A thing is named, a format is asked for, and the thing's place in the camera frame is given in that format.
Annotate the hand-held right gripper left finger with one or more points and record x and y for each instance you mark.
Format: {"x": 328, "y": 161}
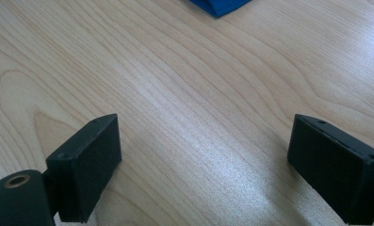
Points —
{"x": 87, "y": 166}

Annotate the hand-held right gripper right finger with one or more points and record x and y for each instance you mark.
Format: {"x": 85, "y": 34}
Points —
{"x": 338, "y": 169}

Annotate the blue t-shirt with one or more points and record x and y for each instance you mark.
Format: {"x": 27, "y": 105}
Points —
{"x": 220, "y": 6}

